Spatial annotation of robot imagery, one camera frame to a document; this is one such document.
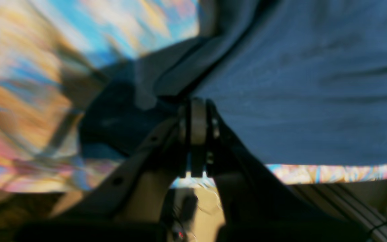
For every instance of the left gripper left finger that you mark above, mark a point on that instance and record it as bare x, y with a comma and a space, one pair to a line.
126, 207

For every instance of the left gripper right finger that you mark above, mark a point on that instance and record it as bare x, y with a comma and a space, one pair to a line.
257, 206

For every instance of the dark navy t-shirt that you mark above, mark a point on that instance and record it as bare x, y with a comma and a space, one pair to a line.
298, 81

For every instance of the patterned tile tablecloth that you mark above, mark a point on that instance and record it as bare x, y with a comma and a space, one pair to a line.
53, 60

